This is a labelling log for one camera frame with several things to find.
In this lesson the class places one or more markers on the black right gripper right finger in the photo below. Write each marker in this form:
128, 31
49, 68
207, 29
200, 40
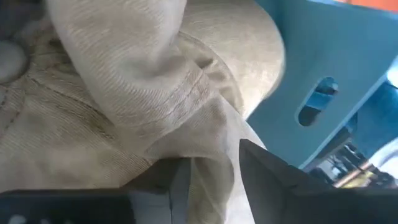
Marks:
280, 193

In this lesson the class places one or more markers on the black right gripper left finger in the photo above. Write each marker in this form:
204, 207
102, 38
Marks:
164, 186

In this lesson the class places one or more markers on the blue plastic bin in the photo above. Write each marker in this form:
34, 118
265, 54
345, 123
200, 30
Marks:
326, 46

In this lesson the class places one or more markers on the orange plastic bin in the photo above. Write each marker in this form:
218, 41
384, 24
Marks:
373, 3

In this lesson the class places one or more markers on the beige baseball cap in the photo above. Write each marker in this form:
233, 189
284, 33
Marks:
124, 93

